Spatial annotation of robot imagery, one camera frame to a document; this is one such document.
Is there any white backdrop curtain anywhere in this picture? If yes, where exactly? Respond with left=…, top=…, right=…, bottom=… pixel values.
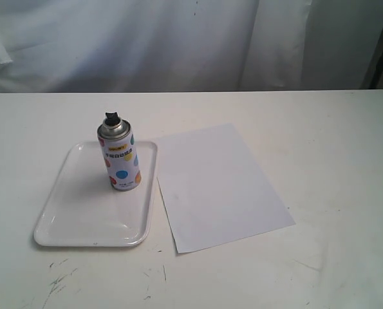
left=0, top=1, right=383, bottom=93

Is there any white paper sheet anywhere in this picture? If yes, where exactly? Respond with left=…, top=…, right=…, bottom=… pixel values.
left=155, top=124, right=295, bottom=254

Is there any polka dot spray can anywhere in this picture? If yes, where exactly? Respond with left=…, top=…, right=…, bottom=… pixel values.
left=97, top=112, right=142, bottom=191

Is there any white plastic tray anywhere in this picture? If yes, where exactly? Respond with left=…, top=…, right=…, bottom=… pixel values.
left=33, top=141, right=158, bottom=248

